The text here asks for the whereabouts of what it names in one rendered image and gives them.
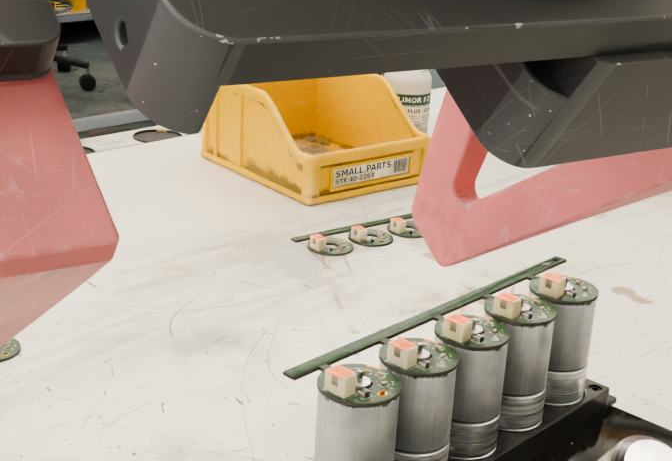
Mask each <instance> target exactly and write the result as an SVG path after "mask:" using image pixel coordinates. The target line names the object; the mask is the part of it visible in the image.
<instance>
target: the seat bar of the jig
mask: <svg viewBox="0 0 672 461"><path fill-rule="evenodd" d="M609 390H610V388H609V387H607V386H604V385H602V384H600V383H597V382H595V381H592V380H590V379H587V378H586V381H585V388H584V395H583V399H582V400H581V401H580V402H578V403H576V404H572V405H565V406H556V405H547V404H544V409H543V417H542V424H541V425H540V426H539V427H537V428H535V429H532V430H529V431H522V432H512V431H504V430H498V439H497V447H496V452H495V453H494V454H492V455H491V456H489V457H487V458H484V459H479V460H457V459H452V458H448V461H529V460H531V459H533V458H534V457H536V456H537V455H539V454H540V453H542V452H544V451H545V450H547V449H548V448H550V447H551V446H553V445H555V444H556V443H558V442H559V441H561V440H562V439H564V438H566V437H567V436H569V435H570V434H572V433H573V432H575V431H577V430H578V429H580V428H581V427H583V426H584V425H586V424H588V423H589V422H591V421H592V420H594V419H595V418H597V417H599V416H600V415H602V414H603V413H605V412H606V410H607V403H608V396H609Z"/></svg>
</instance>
